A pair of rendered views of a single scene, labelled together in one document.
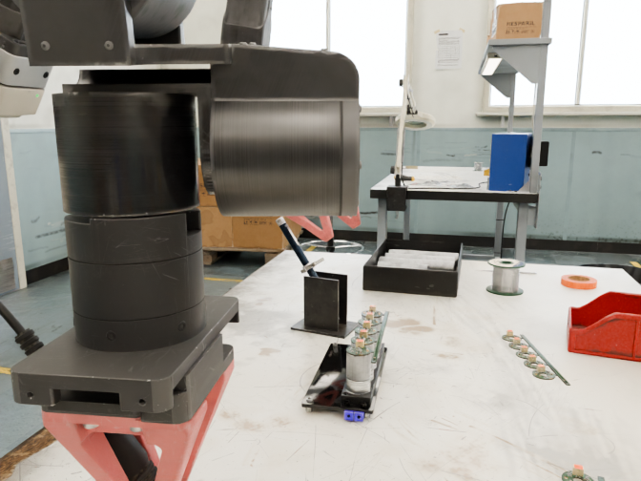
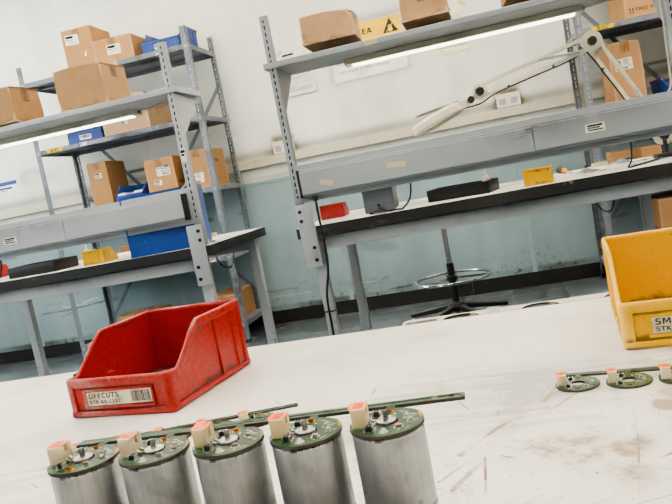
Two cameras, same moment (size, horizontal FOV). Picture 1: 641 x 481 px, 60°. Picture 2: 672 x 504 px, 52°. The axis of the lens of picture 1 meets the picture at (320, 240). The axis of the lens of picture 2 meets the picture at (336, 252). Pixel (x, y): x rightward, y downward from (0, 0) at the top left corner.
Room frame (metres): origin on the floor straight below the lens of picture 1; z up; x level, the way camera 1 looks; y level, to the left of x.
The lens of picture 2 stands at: (0.53, 0.18, 0.89)
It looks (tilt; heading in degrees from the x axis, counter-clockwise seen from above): 6 degrees down; 269
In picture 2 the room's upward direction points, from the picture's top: 11 degrees counter-clockwise
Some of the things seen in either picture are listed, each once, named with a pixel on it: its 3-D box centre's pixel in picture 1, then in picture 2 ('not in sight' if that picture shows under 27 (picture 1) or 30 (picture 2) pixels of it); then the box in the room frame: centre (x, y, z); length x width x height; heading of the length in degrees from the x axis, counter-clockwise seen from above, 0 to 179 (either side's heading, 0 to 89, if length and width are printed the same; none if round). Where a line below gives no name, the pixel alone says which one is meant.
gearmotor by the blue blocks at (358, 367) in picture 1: (358, 372); (399, 491); (0.52, -0.04, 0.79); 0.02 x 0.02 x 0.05
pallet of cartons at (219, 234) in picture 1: (220, 207); not in sight; (4.41, 0.80, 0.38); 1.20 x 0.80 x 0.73; 82
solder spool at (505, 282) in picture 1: (505, 276); not in sight; (0.93, -0.32, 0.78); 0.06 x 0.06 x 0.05
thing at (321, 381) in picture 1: (348, 376); not in sight; (0.58, -0.03, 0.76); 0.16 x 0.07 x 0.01; 168
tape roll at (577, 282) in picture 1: (578, 282); not in sight; (0.96, -0.46, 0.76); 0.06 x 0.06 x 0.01
